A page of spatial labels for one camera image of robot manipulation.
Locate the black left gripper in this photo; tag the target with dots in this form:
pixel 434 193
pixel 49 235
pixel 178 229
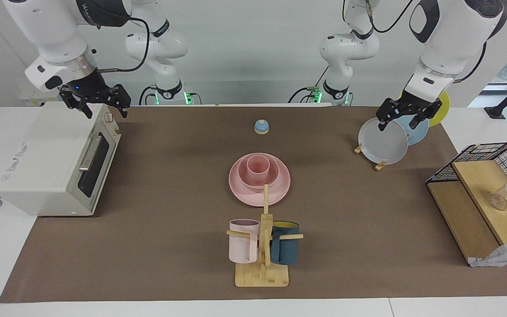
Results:
pixel 412 105

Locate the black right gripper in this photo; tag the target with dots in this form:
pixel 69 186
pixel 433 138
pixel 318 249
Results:
pixel 86 88

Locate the pink tumbler cup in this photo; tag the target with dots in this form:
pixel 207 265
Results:
pixel 258 174

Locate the pink bowl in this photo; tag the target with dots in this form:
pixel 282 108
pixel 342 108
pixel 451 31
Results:
pixel 242 176

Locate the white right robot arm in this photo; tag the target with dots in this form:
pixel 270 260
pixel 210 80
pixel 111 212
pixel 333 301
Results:
pixel 51 26

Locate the light blue plate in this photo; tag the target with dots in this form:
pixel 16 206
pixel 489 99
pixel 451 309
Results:
pixel 418 134

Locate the grey plate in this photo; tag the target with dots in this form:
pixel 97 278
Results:
pixel 383 143

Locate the yellow plate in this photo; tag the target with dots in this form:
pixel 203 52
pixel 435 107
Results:
pixel 443 110

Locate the wooden plate rack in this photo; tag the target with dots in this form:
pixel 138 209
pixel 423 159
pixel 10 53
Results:
pixel 380 166

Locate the white toaster oven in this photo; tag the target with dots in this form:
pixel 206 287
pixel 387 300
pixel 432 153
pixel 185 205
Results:
pixel 46 167

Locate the small clear glass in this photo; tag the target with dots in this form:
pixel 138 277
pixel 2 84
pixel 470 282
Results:
pixel 499 202

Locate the blue bell with wooden knob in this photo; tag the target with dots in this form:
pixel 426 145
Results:
pixel 262 127

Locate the brown table mat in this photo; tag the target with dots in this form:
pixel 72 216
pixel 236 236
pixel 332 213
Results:
pixel 148 246

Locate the pink speckled plate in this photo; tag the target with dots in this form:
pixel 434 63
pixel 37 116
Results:
pixel 240 191

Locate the dark teal mug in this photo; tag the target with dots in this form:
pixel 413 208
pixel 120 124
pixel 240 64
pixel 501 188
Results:
pixel 286 251

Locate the pale pink mug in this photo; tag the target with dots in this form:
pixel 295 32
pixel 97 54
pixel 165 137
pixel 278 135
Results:
pixel 242 248

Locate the wooden mug tree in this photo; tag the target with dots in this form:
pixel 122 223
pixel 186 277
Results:
pixel 258 277

